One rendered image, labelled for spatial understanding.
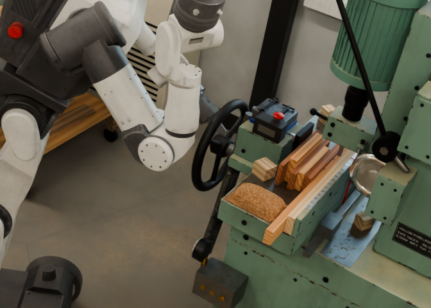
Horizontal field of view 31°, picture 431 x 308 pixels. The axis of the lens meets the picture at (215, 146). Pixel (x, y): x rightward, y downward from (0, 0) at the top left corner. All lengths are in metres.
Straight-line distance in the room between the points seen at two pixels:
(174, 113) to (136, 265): 1.48
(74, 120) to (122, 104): 1.76
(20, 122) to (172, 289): 1.19
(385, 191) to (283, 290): 0.44
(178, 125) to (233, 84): 2.14
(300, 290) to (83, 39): 0.89
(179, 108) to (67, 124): 1.81
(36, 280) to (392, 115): 1.30
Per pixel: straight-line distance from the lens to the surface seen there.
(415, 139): 1.75
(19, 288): 2.65
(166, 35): 1.49
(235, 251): 2.10
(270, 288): 2.11
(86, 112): 3.43
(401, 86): 1.85
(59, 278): 2.62
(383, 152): 1.82
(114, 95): 1.62
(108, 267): 2.98
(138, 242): 3.09
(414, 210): 1.93
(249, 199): 1.88
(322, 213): 1.98
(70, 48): 1.60
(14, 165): 2.04
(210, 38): 1.52
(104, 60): 1.60
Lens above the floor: 2.06
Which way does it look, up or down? 34 degrees down
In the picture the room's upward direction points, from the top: 11 degrees clockwise
